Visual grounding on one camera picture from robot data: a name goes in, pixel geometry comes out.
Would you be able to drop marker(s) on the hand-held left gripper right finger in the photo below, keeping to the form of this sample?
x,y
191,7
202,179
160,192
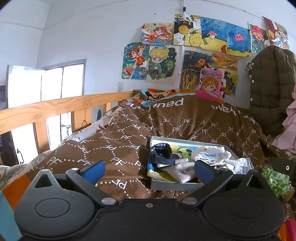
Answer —
x,y
203,171

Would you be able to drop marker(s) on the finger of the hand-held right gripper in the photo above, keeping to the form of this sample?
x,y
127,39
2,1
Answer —
x,y
281,169

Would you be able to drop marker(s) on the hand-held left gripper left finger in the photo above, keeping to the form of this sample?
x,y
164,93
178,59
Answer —
x,y
94,171

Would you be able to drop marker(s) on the white knitted cloth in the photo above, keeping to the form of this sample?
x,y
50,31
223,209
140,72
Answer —
x,y
208,153

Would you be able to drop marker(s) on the grey box with cartoon picture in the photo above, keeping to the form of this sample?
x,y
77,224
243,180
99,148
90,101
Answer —
x,y
161,185

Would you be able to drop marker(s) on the pink garment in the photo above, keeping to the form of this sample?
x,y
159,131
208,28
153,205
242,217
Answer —
x,y
288,136

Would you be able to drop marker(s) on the brown printed blanket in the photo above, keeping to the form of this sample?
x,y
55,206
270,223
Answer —
x,y
196,120

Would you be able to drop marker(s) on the olive quilted jacket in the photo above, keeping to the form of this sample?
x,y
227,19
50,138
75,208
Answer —
x,y
270,92

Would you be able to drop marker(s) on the window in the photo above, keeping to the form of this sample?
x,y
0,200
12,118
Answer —
x,y
71,78

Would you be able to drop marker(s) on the white door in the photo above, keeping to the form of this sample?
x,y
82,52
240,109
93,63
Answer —
x,y
23,88

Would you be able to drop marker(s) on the white wall socket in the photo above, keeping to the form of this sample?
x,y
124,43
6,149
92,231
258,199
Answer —
x,y
120,87

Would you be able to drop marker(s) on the pink blond child wall poster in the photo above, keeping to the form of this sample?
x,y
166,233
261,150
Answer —
x,y
211,83

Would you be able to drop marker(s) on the dark blue swirl wall poster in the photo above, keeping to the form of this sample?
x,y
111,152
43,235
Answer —
x,y
194,69

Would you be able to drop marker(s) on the orange landscape wall poster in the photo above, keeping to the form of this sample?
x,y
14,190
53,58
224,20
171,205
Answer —
x,y
225,62

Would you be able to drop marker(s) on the blond boy green wall poster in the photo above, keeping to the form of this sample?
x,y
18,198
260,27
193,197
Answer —
x,y
160,63

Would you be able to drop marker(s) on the orange-haired girl blue wall poster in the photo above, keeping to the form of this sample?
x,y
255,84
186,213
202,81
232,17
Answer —
x,y
134,61

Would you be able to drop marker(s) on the red-haired character wall poster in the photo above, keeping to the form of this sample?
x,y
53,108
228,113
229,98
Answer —
x,y
257,38

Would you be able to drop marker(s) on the cartoon figures wall poster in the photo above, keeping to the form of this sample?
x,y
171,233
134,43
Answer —
x,y
277,34

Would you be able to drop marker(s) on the pink jellyfish wall poster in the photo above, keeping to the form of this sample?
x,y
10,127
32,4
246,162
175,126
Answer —
x,y
238,39

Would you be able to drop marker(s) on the blue yellow fish wall poster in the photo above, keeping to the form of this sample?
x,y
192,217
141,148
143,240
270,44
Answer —
x,y
212,34

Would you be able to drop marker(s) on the sunflower wall poster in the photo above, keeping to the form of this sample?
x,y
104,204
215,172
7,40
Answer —
x,y
185,30

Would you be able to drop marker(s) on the orange-haired fairy wall poster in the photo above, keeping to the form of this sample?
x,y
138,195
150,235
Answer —
x,y
157,33

